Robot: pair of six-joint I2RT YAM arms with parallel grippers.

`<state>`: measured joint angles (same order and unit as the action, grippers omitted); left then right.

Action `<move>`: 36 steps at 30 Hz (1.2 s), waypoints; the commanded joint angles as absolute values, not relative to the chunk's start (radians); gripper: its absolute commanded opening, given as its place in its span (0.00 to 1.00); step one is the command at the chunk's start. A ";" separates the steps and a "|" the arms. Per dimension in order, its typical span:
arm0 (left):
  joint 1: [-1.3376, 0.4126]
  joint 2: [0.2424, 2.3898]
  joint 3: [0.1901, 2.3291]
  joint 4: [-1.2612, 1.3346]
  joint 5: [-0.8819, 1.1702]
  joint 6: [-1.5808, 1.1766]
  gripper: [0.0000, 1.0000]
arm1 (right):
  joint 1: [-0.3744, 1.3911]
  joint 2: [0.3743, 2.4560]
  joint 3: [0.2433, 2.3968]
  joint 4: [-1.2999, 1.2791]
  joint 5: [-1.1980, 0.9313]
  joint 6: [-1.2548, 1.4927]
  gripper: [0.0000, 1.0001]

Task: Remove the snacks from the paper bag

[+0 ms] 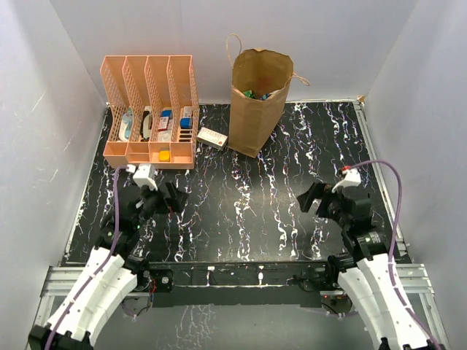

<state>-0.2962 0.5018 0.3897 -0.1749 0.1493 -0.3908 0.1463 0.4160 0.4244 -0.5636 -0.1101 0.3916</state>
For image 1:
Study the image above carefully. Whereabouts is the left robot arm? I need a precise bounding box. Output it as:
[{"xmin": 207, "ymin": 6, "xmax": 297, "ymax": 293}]
[{"xmin": 28, "ymin": 182, "xmax": 188, "ymax": 349}]

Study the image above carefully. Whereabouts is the brown paper bag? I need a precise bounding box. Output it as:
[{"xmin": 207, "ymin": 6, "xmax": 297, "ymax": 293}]
[{"xmin": 228, "ymin": 48, "xmax": 309, "ymax": 158}]

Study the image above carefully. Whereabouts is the orange plastic desk organizer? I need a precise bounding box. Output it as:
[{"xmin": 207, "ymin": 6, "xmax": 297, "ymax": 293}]
[{"xmin": 100, "ymin": 55, "xmax": 200, "ymax": 170}]

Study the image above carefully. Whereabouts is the black base rail bar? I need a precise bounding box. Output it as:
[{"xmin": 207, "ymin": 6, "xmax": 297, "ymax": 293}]
[{"xmin": 148, "ymin": 261, "xmax": 333, "ymax": 308}]

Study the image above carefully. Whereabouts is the white small cardboard box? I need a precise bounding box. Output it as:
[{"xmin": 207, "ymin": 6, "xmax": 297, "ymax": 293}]
[{"xmin": 197, "ymin": 127, "xmax": 228, "ymax": 150}]

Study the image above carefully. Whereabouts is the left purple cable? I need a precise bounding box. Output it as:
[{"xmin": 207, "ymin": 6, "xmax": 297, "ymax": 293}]
[{"xmin": 43, "ymin": 166, "xmax": 128, "ymax": 350}]

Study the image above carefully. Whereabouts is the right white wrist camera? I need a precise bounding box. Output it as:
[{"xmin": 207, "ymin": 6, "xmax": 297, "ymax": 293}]
[{"xmin": 331, "ymin": 166, "xmax": 361, "ymax": 193}]

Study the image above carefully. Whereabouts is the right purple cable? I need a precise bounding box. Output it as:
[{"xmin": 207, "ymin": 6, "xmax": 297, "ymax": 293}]
[{"xmin": 350, "ymin": 159, "xmax": 444, "ymax": 350}]

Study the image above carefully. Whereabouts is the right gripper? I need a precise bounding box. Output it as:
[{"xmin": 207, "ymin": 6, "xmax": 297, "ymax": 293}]
[{"xmin": 298, "ymin": 180, "xmax": 350, "ymax": 228}]

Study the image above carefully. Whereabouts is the aluminium frame rail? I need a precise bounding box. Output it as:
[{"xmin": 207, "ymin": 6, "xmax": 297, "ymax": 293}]
[{"xmin": 35, "ymin": 263, "xmax": 450, "ymax": 349}]

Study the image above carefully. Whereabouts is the white blue tape dispenser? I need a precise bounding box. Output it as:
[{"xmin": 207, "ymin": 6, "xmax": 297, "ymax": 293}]
[{"xmin": 118, "ymin": 107, "xmax": 134, "ymax": 142}]

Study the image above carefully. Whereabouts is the red blue small box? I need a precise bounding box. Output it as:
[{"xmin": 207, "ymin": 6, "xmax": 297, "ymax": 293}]
[{"xmin": 158, "ymin": 109, "xmax": 172, "ymax": 131}]

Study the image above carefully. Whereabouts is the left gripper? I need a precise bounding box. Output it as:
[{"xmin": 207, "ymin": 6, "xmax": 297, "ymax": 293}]
[{"xmin": 134, "ymin": 180, "xmax": 189, "ymax": 228}]

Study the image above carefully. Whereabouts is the purple cable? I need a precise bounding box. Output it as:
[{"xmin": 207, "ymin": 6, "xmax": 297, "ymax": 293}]
[
  {"xmin": 350, "ymin": 159, "xmax": 444, "ymax": 350},
  {"xmin": 43, "ymin": 166, "xmax": 128, "ymax": 350}
]

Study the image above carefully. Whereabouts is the black white stapler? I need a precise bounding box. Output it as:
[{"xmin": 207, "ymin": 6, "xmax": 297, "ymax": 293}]
[{"xmin": 140, "ymin": 106, "xmax": 153, "ymax": 141}]

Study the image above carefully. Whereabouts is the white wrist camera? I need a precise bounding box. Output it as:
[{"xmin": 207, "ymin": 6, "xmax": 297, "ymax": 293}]
[
  {"xmin": 331, "ymin": 166, "xmax": 361, "ymax": 193},
  {"xmin": 126, "ymin": 163, "xmax": 158, "ymax": 190}
]

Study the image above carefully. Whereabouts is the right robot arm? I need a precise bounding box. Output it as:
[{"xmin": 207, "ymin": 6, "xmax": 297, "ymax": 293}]
[{"xmin": 297, "ymin": 182, "xmax": 444, "ymax": 349}]

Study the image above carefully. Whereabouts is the green snack packet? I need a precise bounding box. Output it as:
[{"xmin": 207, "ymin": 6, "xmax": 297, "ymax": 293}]
[{"xmin": 243, "ymin": 90, "xmax": 256, "ymax": 99}]

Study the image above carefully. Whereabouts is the blue white small box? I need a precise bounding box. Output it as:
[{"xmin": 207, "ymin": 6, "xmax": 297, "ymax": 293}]
[{"xmin": 180, "ymin": 106, "xmax": 193, "ymax": 129}]

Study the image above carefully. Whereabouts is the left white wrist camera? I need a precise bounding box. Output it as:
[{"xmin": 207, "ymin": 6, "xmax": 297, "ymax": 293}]
[{"xmin": 126, "ymin": 163, "xmax": 158, "ymax": 190}]

